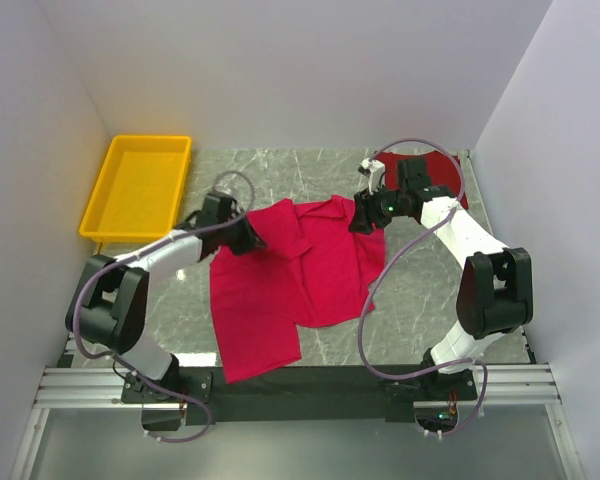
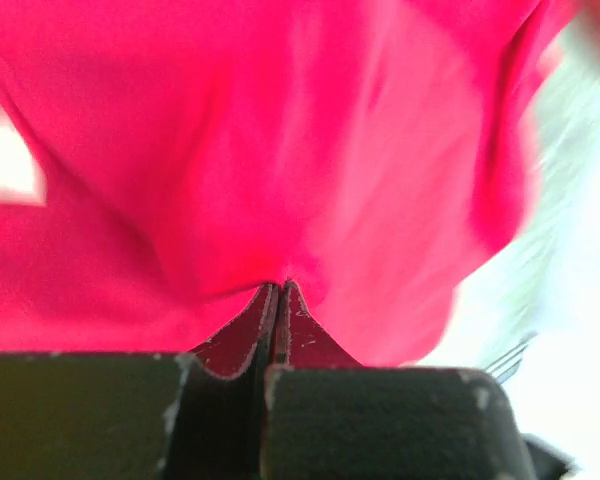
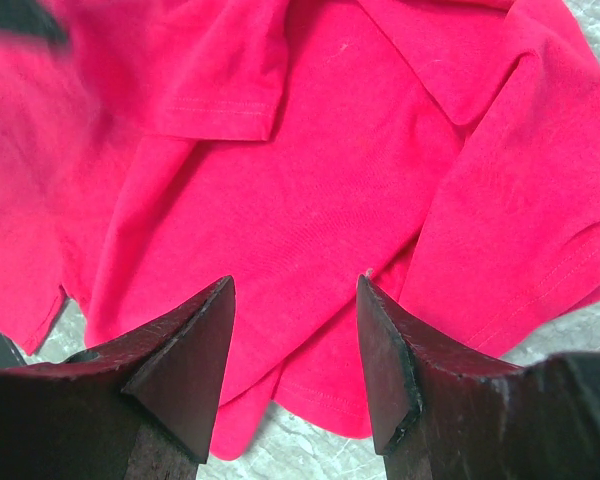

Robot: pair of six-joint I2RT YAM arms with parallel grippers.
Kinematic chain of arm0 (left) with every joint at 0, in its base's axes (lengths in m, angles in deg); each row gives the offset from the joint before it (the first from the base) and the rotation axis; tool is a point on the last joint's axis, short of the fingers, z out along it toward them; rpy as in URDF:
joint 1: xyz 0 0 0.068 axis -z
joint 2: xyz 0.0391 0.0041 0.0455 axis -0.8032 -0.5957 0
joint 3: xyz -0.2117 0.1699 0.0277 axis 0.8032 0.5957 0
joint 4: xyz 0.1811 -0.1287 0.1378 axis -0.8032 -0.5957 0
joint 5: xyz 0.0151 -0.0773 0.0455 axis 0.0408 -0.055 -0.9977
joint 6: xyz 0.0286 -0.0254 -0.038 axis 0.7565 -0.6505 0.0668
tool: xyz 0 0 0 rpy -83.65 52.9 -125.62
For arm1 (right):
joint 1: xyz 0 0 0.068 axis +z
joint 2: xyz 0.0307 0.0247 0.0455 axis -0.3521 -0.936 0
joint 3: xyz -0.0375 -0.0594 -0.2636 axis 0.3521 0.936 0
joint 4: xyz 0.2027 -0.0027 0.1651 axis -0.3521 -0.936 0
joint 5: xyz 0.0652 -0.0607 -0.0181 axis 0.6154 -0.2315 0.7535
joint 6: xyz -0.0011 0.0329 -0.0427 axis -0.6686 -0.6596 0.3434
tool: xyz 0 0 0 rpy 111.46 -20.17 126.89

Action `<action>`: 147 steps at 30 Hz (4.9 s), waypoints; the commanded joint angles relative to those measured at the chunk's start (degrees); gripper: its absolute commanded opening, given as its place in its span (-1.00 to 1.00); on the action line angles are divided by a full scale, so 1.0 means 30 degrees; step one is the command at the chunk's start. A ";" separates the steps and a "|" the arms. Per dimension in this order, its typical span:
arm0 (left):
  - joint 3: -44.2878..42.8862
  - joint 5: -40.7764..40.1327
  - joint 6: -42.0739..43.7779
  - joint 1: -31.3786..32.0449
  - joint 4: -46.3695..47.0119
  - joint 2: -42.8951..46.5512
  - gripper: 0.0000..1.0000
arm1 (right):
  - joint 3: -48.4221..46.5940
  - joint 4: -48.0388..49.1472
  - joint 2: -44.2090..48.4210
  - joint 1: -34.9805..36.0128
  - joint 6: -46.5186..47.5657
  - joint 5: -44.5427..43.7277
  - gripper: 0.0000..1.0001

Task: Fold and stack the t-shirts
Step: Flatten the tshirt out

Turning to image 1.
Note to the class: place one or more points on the black base beam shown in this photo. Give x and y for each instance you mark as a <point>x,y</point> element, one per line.
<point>320,393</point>

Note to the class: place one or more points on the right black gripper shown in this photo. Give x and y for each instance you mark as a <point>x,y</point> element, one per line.
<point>366,213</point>

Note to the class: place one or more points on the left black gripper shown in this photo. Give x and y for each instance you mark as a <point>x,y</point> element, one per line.
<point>249,241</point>

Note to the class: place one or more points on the yellow plastic tray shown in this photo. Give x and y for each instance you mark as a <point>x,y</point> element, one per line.
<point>137,194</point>

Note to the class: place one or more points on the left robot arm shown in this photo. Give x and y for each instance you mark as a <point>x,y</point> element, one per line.
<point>107,313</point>

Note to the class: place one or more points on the aluminium rail frame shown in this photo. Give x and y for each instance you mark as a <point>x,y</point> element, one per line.
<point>78,428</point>

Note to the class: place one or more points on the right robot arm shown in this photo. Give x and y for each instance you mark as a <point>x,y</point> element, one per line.
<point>495,295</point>

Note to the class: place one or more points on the folded dark red t-shirt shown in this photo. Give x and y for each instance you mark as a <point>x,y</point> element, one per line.
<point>439,169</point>

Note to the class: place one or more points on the bright red t-shirt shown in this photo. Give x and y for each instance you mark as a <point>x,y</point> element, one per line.
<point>312,273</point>

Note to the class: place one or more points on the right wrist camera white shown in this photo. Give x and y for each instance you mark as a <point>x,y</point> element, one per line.
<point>374,171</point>

